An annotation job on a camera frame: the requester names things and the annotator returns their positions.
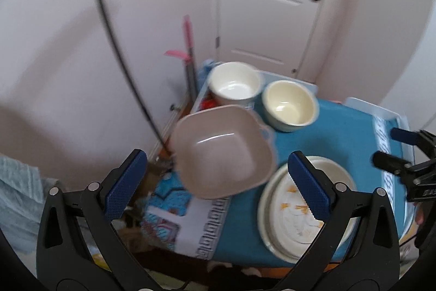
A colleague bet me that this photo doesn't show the light blue clothing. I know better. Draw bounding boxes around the light blue clothing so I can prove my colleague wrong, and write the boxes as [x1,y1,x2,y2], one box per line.
[0,155,63,254]

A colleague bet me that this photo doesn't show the teal tablecloth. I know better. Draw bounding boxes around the teal tablecloth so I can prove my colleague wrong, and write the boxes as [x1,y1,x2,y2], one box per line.
[212,97,415,268]

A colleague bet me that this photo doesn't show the pink mop handle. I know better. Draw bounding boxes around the pink mop handle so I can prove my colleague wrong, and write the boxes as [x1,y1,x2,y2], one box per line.
[164,16,199,105]

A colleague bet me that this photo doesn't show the large yellow duck plate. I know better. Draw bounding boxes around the large yellow duck plate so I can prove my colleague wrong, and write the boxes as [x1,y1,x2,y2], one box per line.
[257,156,358,264]

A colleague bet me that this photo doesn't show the white ribbed cup bowl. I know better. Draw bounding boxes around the white ribbed cup bowl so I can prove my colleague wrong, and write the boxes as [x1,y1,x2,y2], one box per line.
[207,62,265,107]

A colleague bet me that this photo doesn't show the person's right hand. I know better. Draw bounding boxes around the person's right hand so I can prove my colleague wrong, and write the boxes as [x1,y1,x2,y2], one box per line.
[414,203,425,225]

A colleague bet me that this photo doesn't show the pink square bowl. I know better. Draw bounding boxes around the pink square bowl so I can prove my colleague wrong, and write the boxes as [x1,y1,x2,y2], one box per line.
[170,105,277,199]

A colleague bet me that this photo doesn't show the small duck pattern plate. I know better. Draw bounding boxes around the small duck pattern plate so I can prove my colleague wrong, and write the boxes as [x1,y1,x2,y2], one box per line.
[267,165,324,264]

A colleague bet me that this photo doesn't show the cream round bowl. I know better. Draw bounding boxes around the cream round bowl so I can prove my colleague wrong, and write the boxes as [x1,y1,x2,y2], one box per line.
[262,80,319,133]

